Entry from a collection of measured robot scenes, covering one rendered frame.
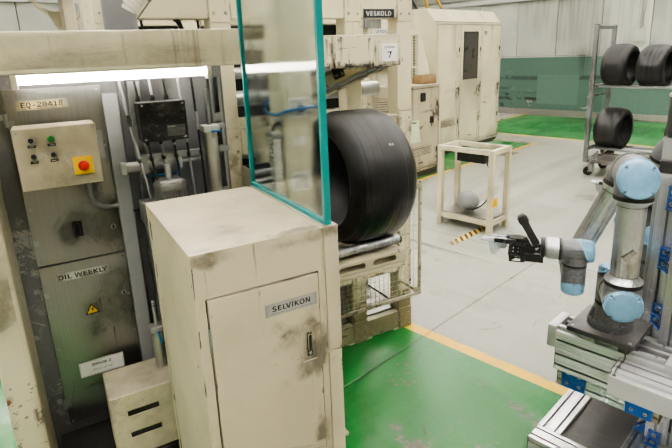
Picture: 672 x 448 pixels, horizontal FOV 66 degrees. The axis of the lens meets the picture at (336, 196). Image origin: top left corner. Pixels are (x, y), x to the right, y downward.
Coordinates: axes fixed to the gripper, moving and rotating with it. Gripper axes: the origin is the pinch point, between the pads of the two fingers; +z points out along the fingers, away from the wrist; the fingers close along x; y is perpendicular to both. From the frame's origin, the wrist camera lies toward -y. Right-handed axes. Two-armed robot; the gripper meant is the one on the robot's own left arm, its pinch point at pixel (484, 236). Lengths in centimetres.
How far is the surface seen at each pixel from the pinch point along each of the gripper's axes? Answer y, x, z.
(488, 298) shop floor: 83, 180, 5
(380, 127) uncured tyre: -37, 18, 43
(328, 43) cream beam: -74, 34, 72
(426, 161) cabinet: 15, 535, 113
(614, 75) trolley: -99, 547, -114
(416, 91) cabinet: -79, 501, 123
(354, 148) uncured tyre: -29, 7, 50
